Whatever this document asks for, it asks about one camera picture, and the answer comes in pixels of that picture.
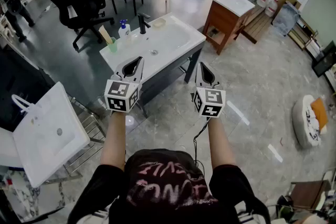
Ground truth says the black sink faucet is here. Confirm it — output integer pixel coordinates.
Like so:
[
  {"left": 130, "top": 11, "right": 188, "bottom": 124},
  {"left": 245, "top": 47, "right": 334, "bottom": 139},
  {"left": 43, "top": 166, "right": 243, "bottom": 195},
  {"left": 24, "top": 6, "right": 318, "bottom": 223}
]
[{"left": 137, "top": 12, "right": 152, "bottom": 35}]

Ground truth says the person's left forearm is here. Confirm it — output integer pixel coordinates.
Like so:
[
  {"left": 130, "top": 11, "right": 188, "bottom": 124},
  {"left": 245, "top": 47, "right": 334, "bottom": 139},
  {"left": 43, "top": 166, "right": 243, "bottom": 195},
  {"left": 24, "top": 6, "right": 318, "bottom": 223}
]
[{"left": 100, "top": 110, "right": 127, "bottom": 172}]

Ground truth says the chrome metal sink frame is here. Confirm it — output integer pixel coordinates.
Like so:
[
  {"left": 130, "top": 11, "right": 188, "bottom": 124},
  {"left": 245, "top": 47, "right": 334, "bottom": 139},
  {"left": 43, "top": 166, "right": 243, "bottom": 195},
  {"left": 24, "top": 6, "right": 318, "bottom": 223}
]
[{"left": 43, "top": 95, "right": 106, "bottom": 185}]

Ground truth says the grey marble sample board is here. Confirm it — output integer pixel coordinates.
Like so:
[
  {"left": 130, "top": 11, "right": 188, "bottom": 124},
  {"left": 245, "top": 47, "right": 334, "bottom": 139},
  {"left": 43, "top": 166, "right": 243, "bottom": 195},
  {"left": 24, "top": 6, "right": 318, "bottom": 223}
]
[{"left": 271, "top": 2, "right": 302, "bottom": 38}]

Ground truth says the small white vanity sink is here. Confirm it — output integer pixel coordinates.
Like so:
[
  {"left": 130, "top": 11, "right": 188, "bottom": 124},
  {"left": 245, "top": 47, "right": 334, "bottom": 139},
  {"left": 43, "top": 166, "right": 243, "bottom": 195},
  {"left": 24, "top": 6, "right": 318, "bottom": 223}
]
[{"left": 212, "top": 0, "right": 256, "bottom": 17}]

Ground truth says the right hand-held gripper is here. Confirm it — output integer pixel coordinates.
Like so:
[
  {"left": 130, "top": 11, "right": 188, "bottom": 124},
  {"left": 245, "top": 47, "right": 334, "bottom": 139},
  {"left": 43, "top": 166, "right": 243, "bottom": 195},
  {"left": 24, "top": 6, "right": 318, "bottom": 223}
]
[{"left": 193, "top": 61, "right": 227, "bottom": 119}]

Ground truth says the white square sink basin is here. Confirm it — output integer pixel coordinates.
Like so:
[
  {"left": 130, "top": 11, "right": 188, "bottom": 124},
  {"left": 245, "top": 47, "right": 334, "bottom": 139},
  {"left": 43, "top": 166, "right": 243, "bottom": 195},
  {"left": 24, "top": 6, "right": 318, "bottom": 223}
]
[{"left": 12, "top": 81, "right": 91, "bottom": 189}]

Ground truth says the person's right forearm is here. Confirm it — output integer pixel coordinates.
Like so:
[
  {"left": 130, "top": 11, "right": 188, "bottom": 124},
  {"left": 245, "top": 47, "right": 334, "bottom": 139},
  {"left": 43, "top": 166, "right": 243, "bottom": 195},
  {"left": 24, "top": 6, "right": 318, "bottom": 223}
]
[{"left": 206, "top": 115, "right": 237, "bottom": 169}]

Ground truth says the metal wire rack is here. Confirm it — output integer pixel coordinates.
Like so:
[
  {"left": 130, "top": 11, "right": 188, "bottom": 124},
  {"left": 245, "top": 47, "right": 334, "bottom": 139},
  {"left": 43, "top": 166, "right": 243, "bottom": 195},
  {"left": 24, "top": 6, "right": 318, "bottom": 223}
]
[{"left": 287, "top": 16, "right": 319, "bottom": 52}]

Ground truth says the clear soap dish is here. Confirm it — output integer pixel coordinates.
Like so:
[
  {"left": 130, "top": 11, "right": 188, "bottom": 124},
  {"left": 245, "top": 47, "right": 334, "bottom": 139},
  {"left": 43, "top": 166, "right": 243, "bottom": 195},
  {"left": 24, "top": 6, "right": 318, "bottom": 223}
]
[{"left": 152, "top": 18, "right": 167, "bottom": 30}]

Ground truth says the wooden vanity cabinet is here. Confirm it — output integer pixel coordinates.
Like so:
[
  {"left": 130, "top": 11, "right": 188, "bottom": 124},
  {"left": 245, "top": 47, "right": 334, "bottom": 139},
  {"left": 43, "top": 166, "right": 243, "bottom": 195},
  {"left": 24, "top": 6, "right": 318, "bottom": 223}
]
[{"left": 202, "top": 0, "right": 256, "bottom": 56}]

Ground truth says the white pump soap bottle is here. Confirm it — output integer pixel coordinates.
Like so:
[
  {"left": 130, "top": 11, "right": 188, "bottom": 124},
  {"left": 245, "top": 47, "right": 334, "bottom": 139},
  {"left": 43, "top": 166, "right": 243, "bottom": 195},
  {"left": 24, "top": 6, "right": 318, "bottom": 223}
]
[{"left": 118, "top": 19, "right": 132, "bottom": 40}]

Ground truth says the cream toothpaste tube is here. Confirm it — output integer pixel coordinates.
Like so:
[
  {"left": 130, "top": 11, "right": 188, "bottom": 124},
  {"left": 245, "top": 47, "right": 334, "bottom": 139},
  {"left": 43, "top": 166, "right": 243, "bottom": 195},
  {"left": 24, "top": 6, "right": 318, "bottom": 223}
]
[{"left": 98, "top": 25, "right": 113, "bottom": 45}]

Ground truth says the green plastic cup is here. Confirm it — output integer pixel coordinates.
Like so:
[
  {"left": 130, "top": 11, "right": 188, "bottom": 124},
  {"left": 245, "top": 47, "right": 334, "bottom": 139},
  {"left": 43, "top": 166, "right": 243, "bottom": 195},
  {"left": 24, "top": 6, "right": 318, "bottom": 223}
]
[{"left": 107, "top": 37, "right": 118, "bottom": 54}]

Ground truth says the black cabinet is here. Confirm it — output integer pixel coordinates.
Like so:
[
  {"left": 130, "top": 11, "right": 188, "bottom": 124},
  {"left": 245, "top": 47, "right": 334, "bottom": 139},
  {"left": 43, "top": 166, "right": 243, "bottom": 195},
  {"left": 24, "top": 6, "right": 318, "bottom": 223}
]
[{"left": 0, "top": 47, "right": 56, "bottom": 132}]

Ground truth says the white sink faucet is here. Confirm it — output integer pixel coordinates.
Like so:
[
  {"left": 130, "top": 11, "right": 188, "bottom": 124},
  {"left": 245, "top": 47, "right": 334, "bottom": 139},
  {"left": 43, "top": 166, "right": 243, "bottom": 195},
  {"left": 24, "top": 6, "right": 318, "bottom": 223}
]
[{"left": 11, "top": 94, "right": 37, "bottom": 114}]

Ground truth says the wooden slatted pallet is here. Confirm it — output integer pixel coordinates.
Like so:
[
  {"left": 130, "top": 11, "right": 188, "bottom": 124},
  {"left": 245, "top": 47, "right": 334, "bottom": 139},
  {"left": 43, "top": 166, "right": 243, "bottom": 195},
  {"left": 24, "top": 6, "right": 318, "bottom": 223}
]
[{"left": 240, "top": 5, "right": 274, "bottom": 45}]

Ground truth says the white round pet bed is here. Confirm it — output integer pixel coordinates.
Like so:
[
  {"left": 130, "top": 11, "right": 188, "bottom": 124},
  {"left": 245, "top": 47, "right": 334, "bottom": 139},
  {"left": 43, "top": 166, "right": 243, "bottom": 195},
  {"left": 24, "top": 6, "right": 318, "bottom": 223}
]
[{"left": 291, "top": 94, "right": 329, "bottom": 150}]

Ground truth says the black office chair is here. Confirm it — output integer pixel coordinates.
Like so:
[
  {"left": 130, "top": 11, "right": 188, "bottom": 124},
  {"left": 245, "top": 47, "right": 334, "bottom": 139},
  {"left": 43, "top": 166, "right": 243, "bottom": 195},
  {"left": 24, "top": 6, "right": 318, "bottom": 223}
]
[{"left": 39, "top": 0, "right": 116, "bottom": 52}]

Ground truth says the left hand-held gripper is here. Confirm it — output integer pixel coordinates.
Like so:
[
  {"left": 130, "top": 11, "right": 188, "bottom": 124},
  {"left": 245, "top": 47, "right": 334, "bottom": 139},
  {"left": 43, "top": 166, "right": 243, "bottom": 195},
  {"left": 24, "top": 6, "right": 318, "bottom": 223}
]
[{"left": 104, "top": 57, "right": 145, "bottom": 114}]

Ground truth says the black flat screen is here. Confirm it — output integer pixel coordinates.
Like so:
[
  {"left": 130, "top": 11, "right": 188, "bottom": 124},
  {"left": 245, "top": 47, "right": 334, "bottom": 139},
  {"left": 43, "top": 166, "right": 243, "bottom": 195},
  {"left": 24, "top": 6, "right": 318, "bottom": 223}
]
[{"left": 311, "top": 40, "right": 336, "bottom": 78}]

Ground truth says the white rectangular sink basin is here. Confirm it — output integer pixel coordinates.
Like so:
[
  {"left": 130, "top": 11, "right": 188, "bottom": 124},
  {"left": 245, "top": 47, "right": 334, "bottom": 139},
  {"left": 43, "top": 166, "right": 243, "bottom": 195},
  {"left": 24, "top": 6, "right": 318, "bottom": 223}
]
[{"left": 99, "top": 12, "right": 207, "bottom": 92}]

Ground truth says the black printed t-shirt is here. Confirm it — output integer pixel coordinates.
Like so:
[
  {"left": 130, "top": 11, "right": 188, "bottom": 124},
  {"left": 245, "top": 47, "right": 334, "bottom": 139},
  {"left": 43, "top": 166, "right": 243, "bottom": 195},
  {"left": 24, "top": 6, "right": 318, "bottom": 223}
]
[{"left": 67, "top": 148, "right": 271, "bottom": 224}]

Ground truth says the black cable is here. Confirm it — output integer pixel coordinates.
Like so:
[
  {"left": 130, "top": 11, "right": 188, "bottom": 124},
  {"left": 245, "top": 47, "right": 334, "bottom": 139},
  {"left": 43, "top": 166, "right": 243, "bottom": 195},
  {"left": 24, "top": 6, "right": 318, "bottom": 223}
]
[{"left": 192, "top": 116, "right": 211, "bottom": 168}]

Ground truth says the dark grey sink stand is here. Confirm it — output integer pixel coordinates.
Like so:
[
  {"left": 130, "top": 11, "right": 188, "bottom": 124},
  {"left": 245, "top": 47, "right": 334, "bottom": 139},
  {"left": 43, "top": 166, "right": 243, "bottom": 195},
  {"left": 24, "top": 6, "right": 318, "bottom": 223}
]
[{"left": 135, "top": 41, "right": 206, "bottom": 119}]

